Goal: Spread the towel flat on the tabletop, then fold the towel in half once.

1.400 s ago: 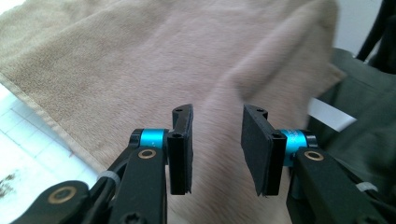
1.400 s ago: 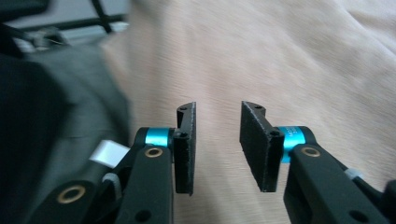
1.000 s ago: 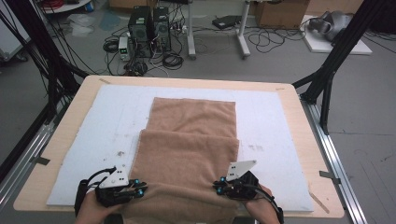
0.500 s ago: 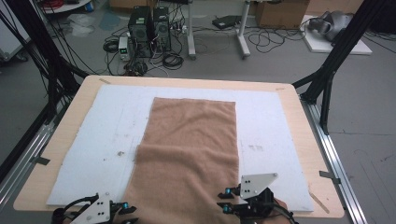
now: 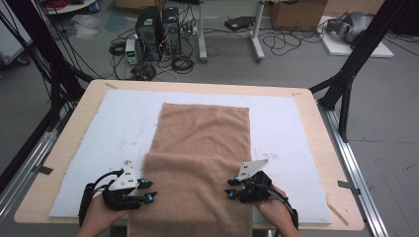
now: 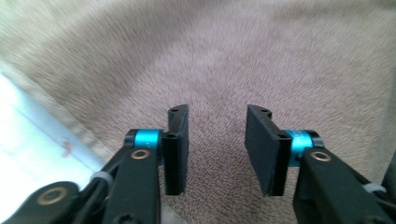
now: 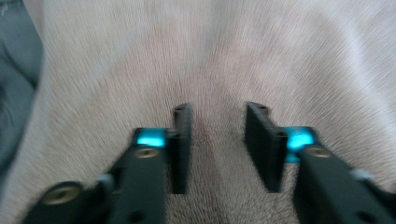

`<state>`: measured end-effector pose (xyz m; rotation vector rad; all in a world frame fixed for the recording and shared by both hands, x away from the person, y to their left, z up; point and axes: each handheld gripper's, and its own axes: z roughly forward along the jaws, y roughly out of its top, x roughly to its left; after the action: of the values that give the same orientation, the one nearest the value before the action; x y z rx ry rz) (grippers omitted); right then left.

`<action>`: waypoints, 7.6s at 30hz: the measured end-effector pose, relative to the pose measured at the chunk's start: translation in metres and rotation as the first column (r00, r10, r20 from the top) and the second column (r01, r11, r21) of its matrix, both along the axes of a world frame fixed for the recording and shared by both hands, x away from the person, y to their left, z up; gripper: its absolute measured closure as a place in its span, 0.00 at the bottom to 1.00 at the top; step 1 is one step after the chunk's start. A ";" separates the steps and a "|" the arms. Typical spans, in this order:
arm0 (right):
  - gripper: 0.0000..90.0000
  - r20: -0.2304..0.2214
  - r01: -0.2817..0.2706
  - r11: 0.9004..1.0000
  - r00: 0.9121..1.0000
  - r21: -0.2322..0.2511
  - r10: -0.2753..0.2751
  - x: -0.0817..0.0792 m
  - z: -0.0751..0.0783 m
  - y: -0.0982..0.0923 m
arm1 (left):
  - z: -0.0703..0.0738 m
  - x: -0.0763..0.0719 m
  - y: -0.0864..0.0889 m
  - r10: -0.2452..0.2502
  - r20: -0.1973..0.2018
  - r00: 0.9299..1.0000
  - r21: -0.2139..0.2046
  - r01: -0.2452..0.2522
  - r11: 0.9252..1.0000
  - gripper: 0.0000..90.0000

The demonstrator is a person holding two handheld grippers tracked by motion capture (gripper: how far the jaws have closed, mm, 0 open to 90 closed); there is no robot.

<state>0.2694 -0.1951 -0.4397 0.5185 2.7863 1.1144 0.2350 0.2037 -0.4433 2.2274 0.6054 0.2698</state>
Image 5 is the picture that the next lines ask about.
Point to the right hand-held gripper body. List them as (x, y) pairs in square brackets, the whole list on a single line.
[(255, 191)]

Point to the white metal table frame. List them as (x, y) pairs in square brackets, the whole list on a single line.
[(202, 33)]

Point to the clear plastic sheet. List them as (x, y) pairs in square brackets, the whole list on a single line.
[(84, 26)]

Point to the white bench power supply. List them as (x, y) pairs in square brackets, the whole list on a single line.
[(131, 51)]

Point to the slim black computer tower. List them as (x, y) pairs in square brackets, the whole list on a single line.
[(171, 31)]

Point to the flat black device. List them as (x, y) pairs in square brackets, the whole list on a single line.
[(238, 23)]

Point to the aluminium rail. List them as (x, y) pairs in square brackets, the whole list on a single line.
[(29, 164), (355, 184)]

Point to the large cardboard box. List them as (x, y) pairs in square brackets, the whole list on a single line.
[(296, 15)]

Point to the white foam board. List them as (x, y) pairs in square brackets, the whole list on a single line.
[(280, 125)]

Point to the white round table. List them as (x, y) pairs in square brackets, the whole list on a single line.
[(66, 7)]

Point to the brown terry towel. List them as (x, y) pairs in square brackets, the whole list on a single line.
[(197, 148)]

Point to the white cabinet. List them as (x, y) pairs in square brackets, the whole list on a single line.
[(10, 39)]

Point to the black tape piece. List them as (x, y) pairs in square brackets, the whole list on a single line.
[(44, 170)]

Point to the large black computer tower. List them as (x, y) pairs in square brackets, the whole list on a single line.
[(148, 33)]

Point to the white floor panel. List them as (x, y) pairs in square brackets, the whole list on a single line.
[(339, 49)]

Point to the brown tape piece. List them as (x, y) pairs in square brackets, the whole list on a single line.
[(110, 85)]

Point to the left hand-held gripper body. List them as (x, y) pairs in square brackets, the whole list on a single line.
[(123, 197)]

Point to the person's right hand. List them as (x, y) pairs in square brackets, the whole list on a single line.
[(273, 210)]

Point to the grey tape piece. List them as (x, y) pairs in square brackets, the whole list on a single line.
[(348, 186)]

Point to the person's left hand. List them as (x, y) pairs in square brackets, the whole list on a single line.
[(102, 214)]

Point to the grey rounded machine shell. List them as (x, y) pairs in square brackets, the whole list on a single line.
[(355, 24)]

